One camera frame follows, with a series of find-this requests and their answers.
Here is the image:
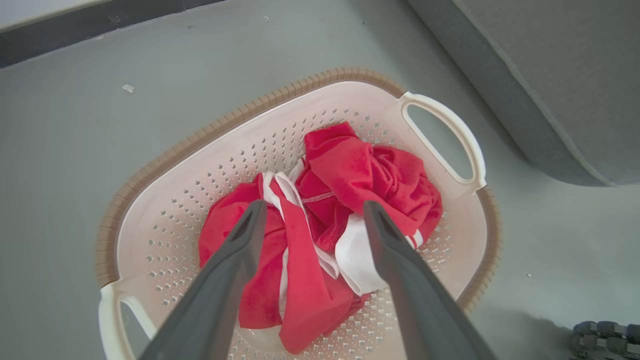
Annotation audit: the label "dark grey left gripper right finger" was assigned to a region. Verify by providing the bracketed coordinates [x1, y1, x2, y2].
[363, 200, 496, 360]

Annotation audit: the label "red shorts with white stripes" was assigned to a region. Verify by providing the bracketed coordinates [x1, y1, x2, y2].
[295, 121, 444, 253]

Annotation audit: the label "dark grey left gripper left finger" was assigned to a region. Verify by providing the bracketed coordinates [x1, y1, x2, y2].
[140, 199, 268, 360]

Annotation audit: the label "grey fabric sofa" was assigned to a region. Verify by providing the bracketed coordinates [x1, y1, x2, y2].
[406, 0, 640, 188]

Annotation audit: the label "red garment with white trim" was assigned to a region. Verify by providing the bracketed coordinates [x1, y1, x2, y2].
[198, 170, 388, 355]

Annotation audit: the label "black baseboard strip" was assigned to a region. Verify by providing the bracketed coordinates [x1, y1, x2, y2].
[0, 0, 226, 69]

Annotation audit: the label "grey black ribbed object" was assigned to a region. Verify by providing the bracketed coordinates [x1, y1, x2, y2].
[569, 320, 640, 360]

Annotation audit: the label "cream perforated laundry basket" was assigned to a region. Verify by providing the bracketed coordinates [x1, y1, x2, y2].
[95, 67, 501, 360]

